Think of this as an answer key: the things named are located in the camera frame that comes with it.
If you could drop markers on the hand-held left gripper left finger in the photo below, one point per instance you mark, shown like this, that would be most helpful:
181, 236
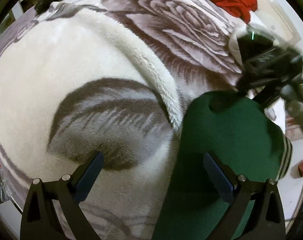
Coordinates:
87, 175

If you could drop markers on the green and white varsity jacket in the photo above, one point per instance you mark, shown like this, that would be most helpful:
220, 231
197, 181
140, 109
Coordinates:
229, 135

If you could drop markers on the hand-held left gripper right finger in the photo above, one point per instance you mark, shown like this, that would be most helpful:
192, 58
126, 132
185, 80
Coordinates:
217, 175

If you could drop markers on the floral bed blanket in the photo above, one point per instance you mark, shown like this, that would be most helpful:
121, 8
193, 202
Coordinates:
66, 67

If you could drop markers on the person's right hand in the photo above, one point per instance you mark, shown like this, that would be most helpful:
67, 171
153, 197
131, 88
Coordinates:
299, 105

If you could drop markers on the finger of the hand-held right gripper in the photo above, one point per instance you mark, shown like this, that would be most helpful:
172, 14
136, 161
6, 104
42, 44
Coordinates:
271, 87

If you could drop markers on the black cloth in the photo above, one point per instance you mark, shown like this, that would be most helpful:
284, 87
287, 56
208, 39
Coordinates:
42, 6

